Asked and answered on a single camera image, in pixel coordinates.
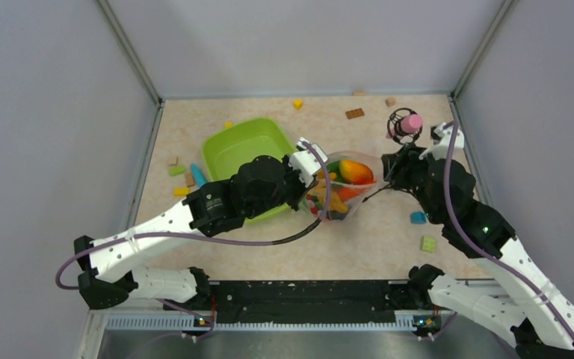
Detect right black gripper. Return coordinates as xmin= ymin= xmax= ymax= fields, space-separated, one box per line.
xmin=381 ymin=141 xmax=445 ymax=224

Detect orange toy fruit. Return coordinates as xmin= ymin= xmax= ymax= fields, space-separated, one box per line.
xmin=339 ymin=159 xmax=374 ymax=185

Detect clear zip top bag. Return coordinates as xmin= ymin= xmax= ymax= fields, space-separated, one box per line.
xmin=325 ymin=150 xmax=384 ymax=221

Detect red toy chili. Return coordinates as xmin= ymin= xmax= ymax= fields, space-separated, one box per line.
xmin=306 ymin=194 xmax=324 ymax=216

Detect orange toy carrot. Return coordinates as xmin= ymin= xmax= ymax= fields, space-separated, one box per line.
xmin=336 ymin=187 xmax=369 ymax=202

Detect green toy pepper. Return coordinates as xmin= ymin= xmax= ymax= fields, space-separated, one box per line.
xmin=327 ymin=161 xmax=345 ymax=183

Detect orange toy pastry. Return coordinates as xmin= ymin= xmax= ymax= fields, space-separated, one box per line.
xmin=309 ymin=171 xmax=349 ymax=215

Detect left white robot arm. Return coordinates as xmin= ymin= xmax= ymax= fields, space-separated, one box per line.
xmin=73 ymin=150 xmax=321 ymax=310

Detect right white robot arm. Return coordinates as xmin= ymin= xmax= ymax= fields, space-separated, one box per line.
xmin=381 ymin=144 xmax=574 ymax=358

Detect pink microphone on tripod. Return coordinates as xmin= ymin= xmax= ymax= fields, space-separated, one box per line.
xmin=386 ymin=108 xmax=424 ymax=145

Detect blue toy block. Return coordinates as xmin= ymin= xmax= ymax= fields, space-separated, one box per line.
xmin=410 ymin=211 xmax=428 ymax=224

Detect green plastic bowl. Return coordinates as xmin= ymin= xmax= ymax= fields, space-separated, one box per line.
xmin=203 ymin=117 xmax=299 ymax=224

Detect cyan toy piece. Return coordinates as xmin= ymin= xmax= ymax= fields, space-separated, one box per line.
xmin=190 ymin=163 xmax=208 ymax=188

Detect brown toy brick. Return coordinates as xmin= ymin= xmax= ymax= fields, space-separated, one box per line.
xmin=345 ymin=108 xmax=365 ymax=120

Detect brown toy block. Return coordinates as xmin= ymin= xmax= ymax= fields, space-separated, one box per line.
xmin=184 ymin=172 xmax=196 ymax=188

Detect light green block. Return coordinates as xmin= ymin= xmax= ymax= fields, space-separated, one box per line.
xmin=420 ymin=236 xmax=436 ymax=253

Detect yellow toy brick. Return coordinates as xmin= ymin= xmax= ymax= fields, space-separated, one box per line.
xmin=173 ymin=187 xmax=191 ymax=197

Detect small tan block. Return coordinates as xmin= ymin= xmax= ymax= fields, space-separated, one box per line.
xmin=167 ymin=156 xmax=179 ymax=166

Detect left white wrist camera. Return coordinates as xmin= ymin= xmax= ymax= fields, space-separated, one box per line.
xmin=288 ymin=137 xmax=328 ymax=187

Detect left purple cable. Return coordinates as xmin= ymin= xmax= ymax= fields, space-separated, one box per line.
xmin=55 ymin=141 xmax=333 ymax=343

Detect purple cable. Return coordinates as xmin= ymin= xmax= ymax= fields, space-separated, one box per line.
xmin=442 ymin=121 xmax=574 ymax=359
xmin=55 ymin=141 xmax=333 ymax=343

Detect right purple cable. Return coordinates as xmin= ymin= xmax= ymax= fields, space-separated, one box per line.
xmin=442 ymin=121 xmax=574 ymax=359

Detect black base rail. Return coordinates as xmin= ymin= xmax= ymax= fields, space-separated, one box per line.
xmin=180 ymin=280 xmax=418 ymax=324

